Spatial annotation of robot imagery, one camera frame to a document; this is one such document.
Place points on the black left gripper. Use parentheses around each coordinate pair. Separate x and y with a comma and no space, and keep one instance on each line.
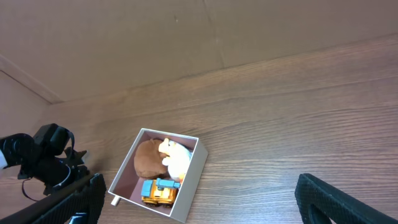
(66,170)

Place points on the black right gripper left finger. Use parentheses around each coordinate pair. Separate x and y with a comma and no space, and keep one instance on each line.
(79,202)

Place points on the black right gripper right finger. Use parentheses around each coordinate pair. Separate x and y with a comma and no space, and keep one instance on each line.
(320,202)

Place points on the white cardboard box pink inside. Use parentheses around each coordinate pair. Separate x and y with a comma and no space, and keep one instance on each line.
(127,184)

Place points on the brown plush toy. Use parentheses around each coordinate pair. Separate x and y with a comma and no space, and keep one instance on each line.
(148,160)

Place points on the yellow toy truck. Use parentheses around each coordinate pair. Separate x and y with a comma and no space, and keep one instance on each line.
(160,192)

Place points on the white duck plush toy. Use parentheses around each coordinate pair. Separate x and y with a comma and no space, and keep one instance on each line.
(177,160)

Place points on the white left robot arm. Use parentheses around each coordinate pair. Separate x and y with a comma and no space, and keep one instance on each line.
(48,156)

